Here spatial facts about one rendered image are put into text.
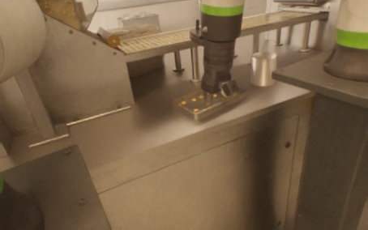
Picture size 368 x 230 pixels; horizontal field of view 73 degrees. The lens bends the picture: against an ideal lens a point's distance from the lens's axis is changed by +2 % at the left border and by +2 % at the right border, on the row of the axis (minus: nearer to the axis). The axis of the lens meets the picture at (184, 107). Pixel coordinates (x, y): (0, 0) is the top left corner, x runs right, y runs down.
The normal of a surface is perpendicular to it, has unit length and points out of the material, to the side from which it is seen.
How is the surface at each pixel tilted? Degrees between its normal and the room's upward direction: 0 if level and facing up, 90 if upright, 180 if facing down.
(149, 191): 90
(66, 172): 0
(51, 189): 0
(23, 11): 83
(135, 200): 90
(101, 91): 90
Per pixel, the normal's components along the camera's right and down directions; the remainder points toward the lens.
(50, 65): 0.43, 0.38
